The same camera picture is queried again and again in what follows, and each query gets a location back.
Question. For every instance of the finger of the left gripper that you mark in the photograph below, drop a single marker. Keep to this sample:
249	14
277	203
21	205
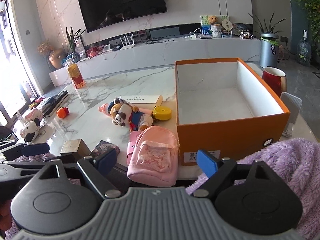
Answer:
17	150

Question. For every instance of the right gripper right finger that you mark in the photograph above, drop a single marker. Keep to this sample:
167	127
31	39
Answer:
220	174

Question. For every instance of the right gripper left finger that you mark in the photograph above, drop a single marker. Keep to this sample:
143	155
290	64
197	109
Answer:
95	180

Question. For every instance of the photo card box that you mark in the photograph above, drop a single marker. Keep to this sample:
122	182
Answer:
102	147

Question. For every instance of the orange small toy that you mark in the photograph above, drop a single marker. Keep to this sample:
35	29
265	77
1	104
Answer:
62	112

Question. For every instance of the pink wallet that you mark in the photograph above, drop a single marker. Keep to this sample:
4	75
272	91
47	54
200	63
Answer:
131	145

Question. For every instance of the pink mini backpack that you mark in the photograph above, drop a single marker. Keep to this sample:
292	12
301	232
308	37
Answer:
154	161

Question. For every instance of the dog plush toy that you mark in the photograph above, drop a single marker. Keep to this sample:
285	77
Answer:
127	115

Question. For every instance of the yellow tape measure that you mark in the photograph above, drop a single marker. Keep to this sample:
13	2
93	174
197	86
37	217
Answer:
162	113

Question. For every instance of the white box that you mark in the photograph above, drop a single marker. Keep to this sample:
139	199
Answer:
143	99

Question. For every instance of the pink cylinder case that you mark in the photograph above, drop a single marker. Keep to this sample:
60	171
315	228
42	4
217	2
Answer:
104	108

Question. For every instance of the cow plush toy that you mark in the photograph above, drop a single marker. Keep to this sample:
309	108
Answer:
30	130

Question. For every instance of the wooden block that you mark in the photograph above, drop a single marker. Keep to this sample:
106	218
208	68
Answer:
77	146

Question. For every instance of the pink plush toy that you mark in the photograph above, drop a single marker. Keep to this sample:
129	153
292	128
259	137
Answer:
34	114

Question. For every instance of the black keyboard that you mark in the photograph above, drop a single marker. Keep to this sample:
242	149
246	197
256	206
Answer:
53	103

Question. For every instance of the orange cardboard box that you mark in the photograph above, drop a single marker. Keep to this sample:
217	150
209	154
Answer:
225	108

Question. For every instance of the purple fluffy blanket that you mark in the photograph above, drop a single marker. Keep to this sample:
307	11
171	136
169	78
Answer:
275	195

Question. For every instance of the orange drink bottle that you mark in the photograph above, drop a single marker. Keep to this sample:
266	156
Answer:
75	75

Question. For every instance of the copper vase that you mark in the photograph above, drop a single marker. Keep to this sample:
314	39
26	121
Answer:
56	58

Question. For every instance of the potted plant left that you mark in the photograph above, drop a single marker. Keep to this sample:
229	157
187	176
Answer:
72	37

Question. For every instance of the red mug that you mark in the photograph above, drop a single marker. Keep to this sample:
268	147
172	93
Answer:
276	79

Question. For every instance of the white tv cabinet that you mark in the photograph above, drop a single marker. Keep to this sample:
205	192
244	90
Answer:
167	52

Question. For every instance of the white router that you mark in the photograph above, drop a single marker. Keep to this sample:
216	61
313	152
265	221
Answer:
127	42

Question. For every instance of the teddy bear ornament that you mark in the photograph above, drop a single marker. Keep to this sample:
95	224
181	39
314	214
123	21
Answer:
215	26

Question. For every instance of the potted plant behind bin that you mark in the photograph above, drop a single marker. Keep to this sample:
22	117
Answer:
267	29

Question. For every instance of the water bottle jug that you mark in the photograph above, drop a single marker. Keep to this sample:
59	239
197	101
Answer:
304	50

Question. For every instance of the grey soundbar speaker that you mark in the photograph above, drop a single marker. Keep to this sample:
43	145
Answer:
164	32

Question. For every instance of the black television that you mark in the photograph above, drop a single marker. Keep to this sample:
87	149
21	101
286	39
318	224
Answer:
101	13

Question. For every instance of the hanging green vine plant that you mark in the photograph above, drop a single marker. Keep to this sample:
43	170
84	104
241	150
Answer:
312	8

